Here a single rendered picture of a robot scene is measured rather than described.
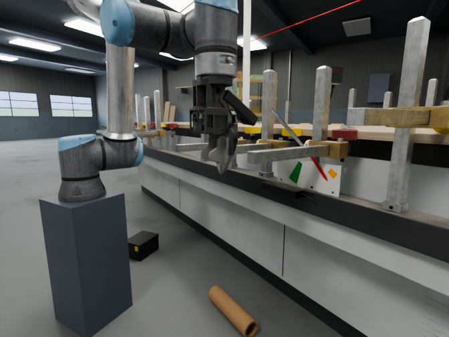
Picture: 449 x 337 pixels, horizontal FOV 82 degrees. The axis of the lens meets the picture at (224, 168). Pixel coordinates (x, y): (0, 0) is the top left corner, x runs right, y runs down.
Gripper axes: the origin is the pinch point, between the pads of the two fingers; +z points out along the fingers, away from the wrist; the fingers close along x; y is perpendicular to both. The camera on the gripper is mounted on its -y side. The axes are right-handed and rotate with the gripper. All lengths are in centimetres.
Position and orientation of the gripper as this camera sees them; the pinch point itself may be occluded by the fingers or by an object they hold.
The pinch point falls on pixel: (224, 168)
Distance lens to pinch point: 61.3
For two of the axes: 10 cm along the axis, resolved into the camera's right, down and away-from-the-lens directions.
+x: 5.7, 1.5, -8.1
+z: 0.0, 9.8, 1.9
